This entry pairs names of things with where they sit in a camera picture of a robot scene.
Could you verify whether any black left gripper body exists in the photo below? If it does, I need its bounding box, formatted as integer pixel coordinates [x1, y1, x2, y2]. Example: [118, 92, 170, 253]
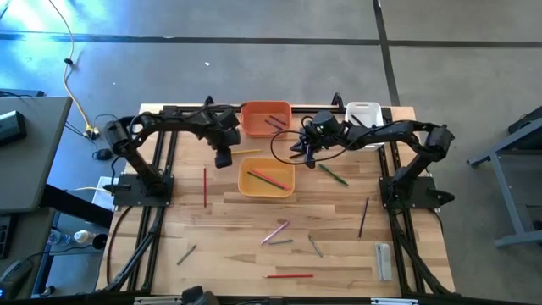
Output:
[206, 108, 242, 169]

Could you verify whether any grey metal desk frame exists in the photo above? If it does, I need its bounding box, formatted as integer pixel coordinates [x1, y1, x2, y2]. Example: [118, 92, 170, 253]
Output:
[467, 105, 542, 250]

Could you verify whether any black diagonal frame strut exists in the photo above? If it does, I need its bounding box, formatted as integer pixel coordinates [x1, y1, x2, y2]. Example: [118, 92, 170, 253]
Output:
[101, 206, 167, 294]
[388, 209, 453, 297]

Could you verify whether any clear water bottle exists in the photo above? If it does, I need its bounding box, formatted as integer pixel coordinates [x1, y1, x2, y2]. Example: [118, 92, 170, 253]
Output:
[47, 230, 72, 247]

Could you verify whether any brown cable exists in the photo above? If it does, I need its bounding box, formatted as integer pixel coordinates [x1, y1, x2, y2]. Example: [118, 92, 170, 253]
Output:
[105, 205, 133, 286]

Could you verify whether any black aluminium table frame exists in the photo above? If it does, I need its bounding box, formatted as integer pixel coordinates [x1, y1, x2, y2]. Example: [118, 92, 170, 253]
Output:
[126, 103, 427, 305]

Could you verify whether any small white bottle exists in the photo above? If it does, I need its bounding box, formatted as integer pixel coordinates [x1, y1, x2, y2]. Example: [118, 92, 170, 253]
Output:
[72, 229, 97, 245]

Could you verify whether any translucent purple pen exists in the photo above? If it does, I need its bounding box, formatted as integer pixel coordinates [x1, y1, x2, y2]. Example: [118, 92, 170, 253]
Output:
[260, 219, 292, 247]

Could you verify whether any black device box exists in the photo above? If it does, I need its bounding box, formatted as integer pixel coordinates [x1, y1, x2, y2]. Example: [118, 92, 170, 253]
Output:
[0, 109, 27, 147]

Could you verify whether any green pen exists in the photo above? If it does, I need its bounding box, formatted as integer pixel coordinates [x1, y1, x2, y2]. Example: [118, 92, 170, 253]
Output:
[318, 163, 350, 187]

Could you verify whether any yellow plastic bin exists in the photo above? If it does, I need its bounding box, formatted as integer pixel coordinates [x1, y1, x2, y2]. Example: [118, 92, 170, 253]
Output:
[237, 157, 296, 199]

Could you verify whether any yellow floor cable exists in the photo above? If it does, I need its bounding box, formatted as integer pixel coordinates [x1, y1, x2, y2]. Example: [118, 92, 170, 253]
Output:
[47, 0, 101, 133]

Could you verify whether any pink pencil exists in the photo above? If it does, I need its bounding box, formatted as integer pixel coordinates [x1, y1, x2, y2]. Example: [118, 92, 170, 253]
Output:
[250, 169, 292, 191]

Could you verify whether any black computer mouse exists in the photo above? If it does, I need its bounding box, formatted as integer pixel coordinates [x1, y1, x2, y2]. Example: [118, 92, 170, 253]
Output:
[0, 258, 34, 297]

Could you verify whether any white plastic bin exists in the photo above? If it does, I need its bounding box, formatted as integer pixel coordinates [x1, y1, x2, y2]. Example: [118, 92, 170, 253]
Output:
[345, 101, 385, 153]

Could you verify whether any black keyboard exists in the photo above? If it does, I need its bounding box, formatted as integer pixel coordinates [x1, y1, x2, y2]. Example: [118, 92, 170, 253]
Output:
[0, 213, 14, 259]

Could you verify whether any person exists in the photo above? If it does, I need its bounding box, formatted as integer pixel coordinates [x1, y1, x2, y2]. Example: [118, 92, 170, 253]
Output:
[180, 285, 221, 305]

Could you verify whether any clear plastic item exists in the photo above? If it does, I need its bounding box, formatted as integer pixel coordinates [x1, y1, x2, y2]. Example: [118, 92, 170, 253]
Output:
[374, 241, 393, 282]

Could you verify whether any thin black floor cable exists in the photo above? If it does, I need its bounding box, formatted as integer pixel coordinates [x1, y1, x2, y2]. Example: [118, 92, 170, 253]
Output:
[63, 112, 128, 141]

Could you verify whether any white paper sheet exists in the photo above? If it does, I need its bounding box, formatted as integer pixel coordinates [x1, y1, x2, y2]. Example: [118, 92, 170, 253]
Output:
[97, 175, 122, 211]

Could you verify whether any dark purple pencil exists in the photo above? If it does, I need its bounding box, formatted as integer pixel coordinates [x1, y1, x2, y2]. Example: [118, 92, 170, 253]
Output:
[357, 197, 370, 241]

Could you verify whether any orange plastic bin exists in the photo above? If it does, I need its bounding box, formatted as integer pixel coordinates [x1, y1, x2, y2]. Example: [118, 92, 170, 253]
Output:
[240, 100, 293, 139]

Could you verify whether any white metal bracket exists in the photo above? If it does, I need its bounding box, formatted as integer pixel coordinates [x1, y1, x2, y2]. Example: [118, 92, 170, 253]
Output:
[134, 296, 183, 305]
[370, 297, 419, 305]

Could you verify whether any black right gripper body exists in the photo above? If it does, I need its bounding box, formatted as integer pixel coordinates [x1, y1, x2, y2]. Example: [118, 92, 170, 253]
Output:
[300, 110, 342, 170]

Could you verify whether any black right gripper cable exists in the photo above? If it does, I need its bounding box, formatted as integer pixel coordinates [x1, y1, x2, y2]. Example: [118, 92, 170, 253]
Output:
[269, 129, 361, 166]

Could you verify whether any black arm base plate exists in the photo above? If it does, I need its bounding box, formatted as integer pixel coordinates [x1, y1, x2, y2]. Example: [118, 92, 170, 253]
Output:
[379, 175, 456, 212]
[113, 173, 174, 208]

